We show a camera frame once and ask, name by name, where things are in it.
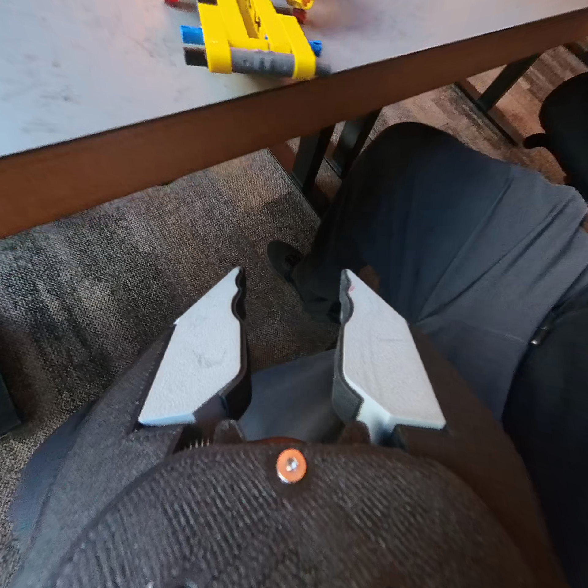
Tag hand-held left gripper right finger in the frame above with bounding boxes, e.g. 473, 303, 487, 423
331, 269, 448, 446

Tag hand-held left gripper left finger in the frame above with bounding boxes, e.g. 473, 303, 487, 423
138, 267, 253, 426

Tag black metal desk leg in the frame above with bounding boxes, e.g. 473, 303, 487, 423
269, 107, 383, 217
454, 52, 544, 149

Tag yellow toy brick vehicle model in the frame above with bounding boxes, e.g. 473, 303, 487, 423
164, 0, 333, 82

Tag person's grey trouser legs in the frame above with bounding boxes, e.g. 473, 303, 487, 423
238, 121, 588, 443

